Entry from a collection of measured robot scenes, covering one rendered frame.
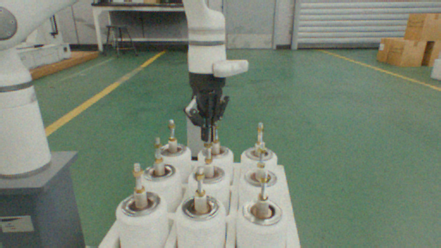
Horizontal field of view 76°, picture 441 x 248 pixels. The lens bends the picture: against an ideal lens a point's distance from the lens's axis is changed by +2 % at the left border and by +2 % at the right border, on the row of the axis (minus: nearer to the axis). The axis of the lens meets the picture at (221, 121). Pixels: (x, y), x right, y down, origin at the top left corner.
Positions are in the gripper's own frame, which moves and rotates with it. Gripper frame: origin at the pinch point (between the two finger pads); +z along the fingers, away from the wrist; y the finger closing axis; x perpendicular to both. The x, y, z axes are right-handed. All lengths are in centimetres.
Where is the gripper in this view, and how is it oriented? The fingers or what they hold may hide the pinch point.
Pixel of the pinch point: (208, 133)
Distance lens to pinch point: 61.7
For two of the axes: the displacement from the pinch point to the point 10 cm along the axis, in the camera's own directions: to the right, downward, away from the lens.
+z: 0.0, 9.3, 3.6
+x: 8.0, 2.2, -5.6
